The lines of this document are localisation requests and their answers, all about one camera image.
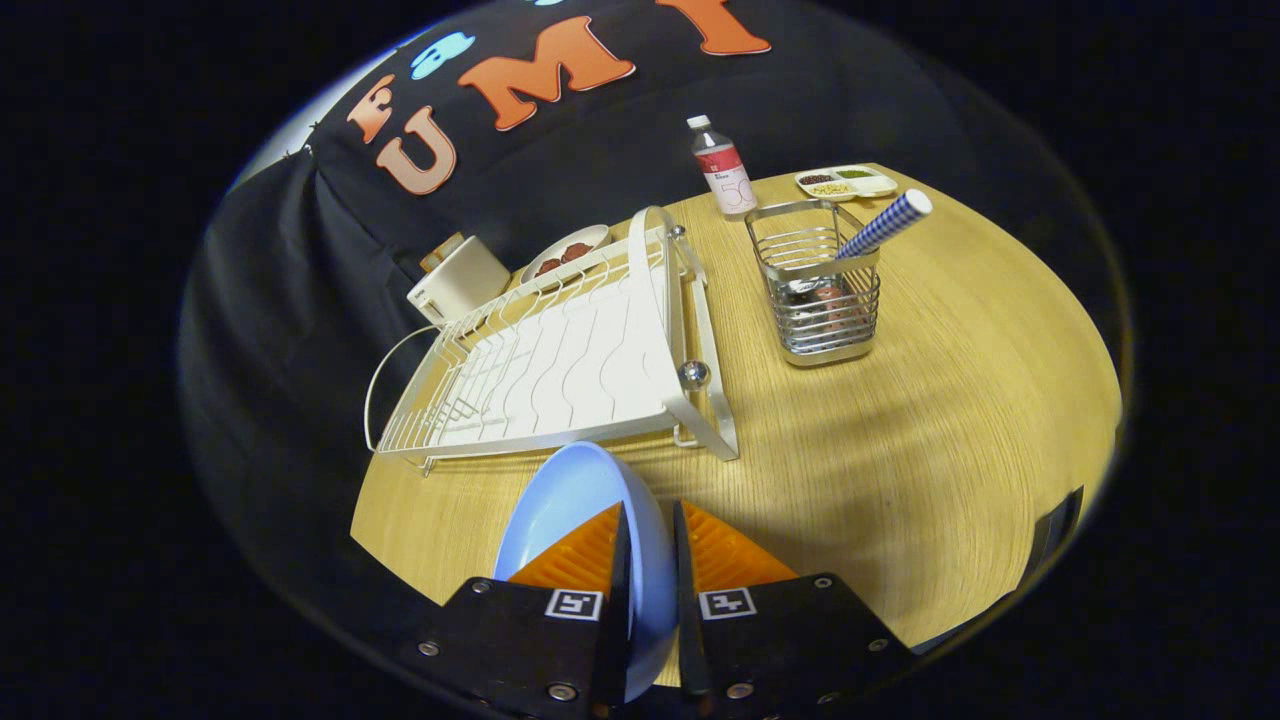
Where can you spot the white toaster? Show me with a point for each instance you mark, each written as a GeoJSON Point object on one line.
{"type": "Point", "coordinates": [465, 280]}

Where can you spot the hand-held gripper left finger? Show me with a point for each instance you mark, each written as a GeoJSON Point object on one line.
{"type": "Point", "coordinates": [619, 640]}

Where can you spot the clear bottle with red label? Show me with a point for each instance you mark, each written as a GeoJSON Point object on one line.
{"type": "Point", "coordinates": [728, 180]}

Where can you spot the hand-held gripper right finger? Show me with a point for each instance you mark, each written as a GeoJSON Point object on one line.
{"type": "Point", "coordinates": [688, 640]}

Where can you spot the small dish with red food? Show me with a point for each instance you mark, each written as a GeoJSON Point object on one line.
{"type": "Point", "coordinates": [575, 250]}

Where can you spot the black backdrop cloth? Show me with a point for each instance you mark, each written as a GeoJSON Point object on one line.
{"type": "Point", "coordinates": [600, 150]}

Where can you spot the light blue plate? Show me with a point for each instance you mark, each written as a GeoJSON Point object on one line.
{"type": "Point", "coordinates": [570, 500]}

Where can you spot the toasted bread slices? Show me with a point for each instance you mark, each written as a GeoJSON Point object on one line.
{"type": "Point", "coordinates": [442, 252]}

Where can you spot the white divided tray with beans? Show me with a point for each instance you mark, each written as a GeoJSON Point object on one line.
{"type": "Point", "coordinates": [880, 185]}

